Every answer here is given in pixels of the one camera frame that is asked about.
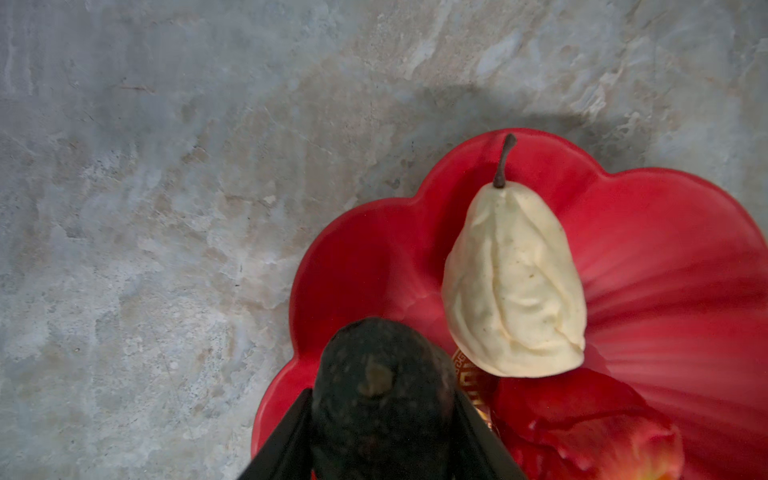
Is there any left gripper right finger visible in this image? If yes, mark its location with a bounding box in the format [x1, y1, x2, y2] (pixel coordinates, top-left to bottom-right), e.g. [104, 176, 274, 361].
[451, 389, 527, 480]

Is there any red wrinkled fake pepper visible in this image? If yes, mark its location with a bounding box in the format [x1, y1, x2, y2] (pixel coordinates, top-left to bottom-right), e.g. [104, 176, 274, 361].
[522, 414, 685, 479]

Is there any dark brown fake avocado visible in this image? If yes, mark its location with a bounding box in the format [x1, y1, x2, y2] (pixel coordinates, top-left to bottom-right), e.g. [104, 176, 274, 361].
[310, 317, 456, 479]

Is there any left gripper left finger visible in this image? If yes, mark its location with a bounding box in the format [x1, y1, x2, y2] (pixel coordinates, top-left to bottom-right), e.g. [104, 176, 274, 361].
[238, 388, 313, 480]

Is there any red flower-shaped fruit bowl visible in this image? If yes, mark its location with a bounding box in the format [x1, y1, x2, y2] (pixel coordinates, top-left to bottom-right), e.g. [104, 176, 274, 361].
[251, 129, 767, 479]

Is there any cream white fake pear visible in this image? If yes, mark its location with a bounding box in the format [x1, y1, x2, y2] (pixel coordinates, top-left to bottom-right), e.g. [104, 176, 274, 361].
[441, 134, 587, 378]

